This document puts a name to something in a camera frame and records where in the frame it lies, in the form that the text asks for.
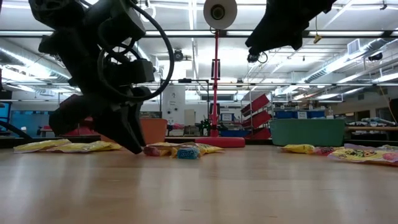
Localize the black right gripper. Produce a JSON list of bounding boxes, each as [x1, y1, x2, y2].
[[244, 0, 312, 57]]

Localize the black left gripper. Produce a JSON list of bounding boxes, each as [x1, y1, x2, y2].
[[37, 27, 156, 155]]

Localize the red hard candy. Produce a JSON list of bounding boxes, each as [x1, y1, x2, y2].
[[142, 146, 171, 157], [313, 146, 336, 157]]

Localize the blue hard candy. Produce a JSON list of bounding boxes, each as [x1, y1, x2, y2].
[[177, 147, 201, 161]]

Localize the orange plastic bin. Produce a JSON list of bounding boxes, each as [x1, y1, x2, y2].
[[136, 118, 168, 146]]

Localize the white cabinet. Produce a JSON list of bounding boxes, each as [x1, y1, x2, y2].
[[161, 85, 187, 126]]

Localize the red storage bin rack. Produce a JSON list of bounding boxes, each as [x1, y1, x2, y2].
[[43, 94, 101, 138], [239, 93, 273, 141]]

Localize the blue storage bins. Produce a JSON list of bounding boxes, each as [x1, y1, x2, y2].
[[274, 109, 326, 121]]

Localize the red desk lamp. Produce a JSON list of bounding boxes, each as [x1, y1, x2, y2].
[[195, 0, 246, 149]]

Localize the blue partition panel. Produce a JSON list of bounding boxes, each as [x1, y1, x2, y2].
[[11, 110, 60, 138]]

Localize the teal green plastic bin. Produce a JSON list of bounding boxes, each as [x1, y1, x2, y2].
[[269, 118, 346, 147]]

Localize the wooden workbench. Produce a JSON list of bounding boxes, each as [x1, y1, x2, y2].
[[347, 125, 398, 133]]

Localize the black camera with cable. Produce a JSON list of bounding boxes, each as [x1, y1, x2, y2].
[[247, 51, 269, 65]]

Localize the yellow hanging cord plug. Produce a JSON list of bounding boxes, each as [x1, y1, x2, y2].
[[313, 17, 323, 45]]

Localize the black metal stand frame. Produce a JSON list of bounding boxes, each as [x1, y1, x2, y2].
[[159, 78, 210, 138]]

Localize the black overhead frame beam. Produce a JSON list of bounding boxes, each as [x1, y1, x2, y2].
[[0, 29, 398, 39]]

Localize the black round overhead camera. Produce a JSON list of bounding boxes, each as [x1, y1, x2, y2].
[[172, 48, 186, 63]]

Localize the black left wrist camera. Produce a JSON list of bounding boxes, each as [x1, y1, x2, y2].
[[95, 0, 147, 43]]

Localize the black curved hose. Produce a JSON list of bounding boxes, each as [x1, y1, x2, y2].
[[0, 119, 32, 141]]

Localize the white hanging ring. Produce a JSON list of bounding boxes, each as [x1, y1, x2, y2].
[[145, 3, 157, 23]]

